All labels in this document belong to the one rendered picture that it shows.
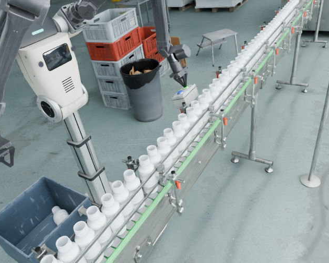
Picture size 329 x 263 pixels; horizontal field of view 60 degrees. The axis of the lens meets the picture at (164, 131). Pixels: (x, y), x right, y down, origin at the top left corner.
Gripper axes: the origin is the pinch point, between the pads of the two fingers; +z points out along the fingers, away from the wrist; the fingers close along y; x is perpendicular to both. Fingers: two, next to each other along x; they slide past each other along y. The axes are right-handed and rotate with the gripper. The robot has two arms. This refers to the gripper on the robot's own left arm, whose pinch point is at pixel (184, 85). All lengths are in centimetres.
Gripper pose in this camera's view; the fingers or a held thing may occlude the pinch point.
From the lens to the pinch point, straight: 157.5
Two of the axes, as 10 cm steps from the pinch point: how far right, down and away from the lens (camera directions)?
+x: -7.4, 0.7, 6.7
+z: 4.1, 8.3, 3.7
